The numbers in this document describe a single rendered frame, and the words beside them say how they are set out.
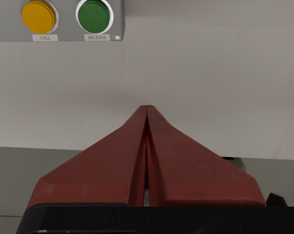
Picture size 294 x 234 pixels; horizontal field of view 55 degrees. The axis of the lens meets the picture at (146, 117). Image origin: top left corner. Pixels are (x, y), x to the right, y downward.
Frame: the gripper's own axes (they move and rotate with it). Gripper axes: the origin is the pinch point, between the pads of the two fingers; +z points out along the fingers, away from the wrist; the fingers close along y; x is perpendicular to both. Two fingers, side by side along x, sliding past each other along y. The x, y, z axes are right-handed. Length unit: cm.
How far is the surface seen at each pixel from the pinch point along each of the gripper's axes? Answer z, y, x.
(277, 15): 37.5, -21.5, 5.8
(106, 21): 26.2, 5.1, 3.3
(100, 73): 37.1, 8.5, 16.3
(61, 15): 27.4, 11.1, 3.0
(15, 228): 118, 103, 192
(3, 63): 37.1, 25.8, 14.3
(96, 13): 26.2, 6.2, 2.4
